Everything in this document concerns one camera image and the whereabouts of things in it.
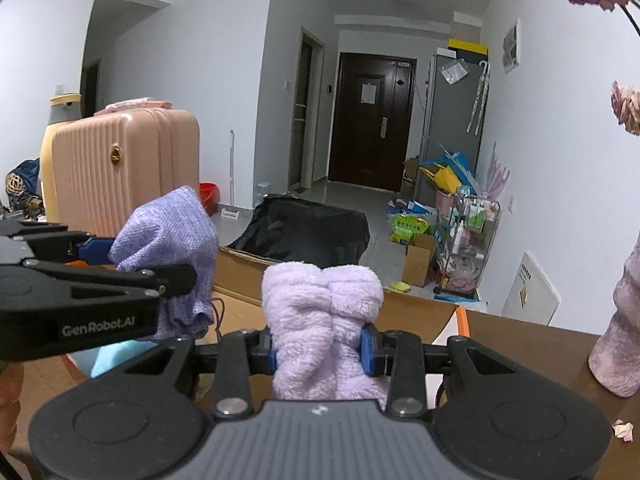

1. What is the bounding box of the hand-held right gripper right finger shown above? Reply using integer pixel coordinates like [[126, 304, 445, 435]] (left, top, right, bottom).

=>
[[360, 324, 518, 420]]

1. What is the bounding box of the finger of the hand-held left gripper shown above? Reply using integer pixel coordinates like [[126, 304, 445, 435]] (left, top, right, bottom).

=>
[[0, 219, 117, 266], [21, 258, 198, 298]]

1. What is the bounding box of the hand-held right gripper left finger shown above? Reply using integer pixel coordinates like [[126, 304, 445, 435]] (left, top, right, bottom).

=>
[[122, 327, 278, 420]]

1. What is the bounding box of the purple knit cloth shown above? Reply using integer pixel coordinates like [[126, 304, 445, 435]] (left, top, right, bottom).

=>
[[107, 186, 221, 343]]

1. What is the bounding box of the orange cardboard box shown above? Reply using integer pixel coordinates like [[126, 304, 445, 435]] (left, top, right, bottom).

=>
[[65, 246, 469, 408]]

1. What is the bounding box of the lilac fluffy towel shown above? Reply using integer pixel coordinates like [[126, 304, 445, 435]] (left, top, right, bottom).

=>
[[261, 261, 391, 411]]

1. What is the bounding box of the pink ribbed suitcase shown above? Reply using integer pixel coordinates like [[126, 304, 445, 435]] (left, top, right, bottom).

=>
[[50, 108, 201, 238]]

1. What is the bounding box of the light blue cloth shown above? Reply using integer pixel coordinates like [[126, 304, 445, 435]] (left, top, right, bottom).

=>
[[90, 338, 148, 380]]

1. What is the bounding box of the white mop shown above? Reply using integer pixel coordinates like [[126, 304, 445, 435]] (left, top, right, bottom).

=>
[[221, 130, 241, 221]]

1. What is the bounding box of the red plastic bucket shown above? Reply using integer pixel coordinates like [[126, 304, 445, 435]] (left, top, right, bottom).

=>
[[199, 182, 219, 216]]

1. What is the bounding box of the yellow vacuum flask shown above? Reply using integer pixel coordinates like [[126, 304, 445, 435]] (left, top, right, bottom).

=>
[[39, 93, 83, 211]]

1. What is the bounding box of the small open cardboard box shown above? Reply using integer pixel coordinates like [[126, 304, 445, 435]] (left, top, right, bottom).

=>
[[401, 232, 438, 288]]

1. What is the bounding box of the dark blue bag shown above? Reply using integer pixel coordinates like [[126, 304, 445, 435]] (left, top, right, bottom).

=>
[[5, 158, 41, 208]]

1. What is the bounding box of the black floor bag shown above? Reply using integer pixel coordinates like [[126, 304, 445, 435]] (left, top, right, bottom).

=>
[[227, 195, 371, 266]]

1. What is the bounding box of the green printed bag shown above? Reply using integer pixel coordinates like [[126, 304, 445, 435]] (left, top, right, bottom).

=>
[[390, 211, 431, 246]]

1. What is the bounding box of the pink folded cloth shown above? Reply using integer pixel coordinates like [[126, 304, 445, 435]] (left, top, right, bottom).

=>
[[95, 97, 173, 117]]

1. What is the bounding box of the blue and white plastic bag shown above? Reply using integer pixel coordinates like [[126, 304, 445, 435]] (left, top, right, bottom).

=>
[[386, 199, 431, 221]]

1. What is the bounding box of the metal rolling cart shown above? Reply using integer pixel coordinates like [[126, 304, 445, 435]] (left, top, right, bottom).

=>
[[434, 195, 501, 296]]

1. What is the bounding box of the pink plastic bucket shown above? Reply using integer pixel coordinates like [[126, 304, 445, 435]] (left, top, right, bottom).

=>
[[435, 188, 458, 216]]

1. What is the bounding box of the white flat panel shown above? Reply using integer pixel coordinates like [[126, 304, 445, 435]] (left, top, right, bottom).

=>
[[501, 251, 561, 326]]

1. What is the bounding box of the brown cardboard carton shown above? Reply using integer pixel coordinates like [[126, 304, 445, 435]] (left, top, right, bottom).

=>
[[401, 156, 421, 196]]

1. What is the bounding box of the dark brown door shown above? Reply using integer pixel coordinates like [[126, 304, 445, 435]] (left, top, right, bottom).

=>
[[328, 52, 417, 193]]

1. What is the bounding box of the grey refrigerator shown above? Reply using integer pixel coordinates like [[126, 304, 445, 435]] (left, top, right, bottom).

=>
[[415, 52, 490, 201]]

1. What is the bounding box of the pink textured vase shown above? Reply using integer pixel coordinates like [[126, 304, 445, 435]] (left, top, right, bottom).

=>
[[587, 240, 640, 398]]

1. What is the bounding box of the white folded umbrella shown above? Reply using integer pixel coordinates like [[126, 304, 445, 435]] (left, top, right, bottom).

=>
[[467, 60, 491, 135]]

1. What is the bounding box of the clear plastic packet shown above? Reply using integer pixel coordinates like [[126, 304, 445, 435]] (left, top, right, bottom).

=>
[[441, 58, 471, 86]]

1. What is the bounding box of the yellow and black box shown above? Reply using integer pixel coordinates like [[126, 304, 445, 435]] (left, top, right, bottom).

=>
[[448, 38, 490, 61]]

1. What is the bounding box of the wall electrical panel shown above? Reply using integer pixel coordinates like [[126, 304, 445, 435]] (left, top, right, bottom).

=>
[[501, 19, 522, 73]]

